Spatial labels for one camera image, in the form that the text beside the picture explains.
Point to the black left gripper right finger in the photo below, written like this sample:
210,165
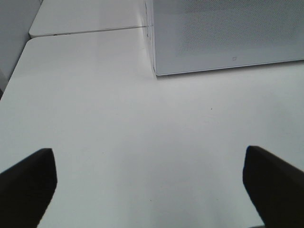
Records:
275,187

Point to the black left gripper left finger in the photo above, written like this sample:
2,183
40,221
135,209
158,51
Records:
26,190

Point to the white microwave oven body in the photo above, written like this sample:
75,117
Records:
150,35

